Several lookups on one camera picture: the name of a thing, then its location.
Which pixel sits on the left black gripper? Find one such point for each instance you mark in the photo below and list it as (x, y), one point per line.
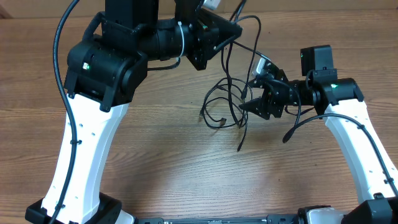
(207, 39)

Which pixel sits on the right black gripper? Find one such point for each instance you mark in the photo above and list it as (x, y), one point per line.
(268, 102)

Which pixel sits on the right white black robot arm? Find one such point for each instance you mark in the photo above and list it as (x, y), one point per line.
(340, 103)

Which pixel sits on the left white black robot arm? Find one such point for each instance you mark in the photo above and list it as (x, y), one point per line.
(104, 70)

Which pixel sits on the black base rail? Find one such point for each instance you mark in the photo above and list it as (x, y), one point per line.
(217, 220)

